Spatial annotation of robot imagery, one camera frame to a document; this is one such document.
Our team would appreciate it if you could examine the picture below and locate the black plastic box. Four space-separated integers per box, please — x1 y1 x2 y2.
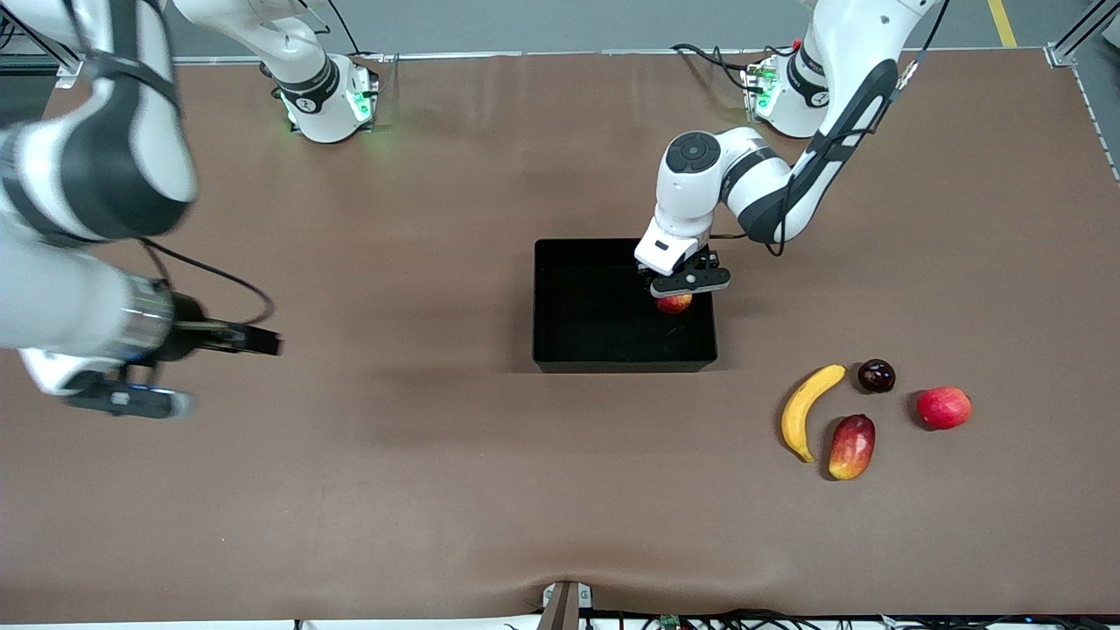
532 237 718 375

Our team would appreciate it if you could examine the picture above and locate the yellow banana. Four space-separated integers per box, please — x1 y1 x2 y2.
781 364 848 464

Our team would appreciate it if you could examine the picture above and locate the dark purple plum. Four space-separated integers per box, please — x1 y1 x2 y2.
857 358 897 394

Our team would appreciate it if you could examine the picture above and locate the red yellow mango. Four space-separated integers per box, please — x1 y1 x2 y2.
828 413 877 481

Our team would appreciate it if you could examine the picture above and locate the black arm base cable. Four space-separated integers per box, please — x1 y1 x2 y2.
325 0 386 62
670 42 755 90

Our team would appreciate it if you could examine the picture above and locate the aluminium frame profile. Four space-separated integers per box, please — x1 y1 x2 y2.
1046 0 1120 69
0 13 87 89

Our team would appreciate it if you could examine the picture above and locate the grey table clamp bracket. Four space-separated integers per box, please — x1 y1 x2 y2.
540 581 594 630

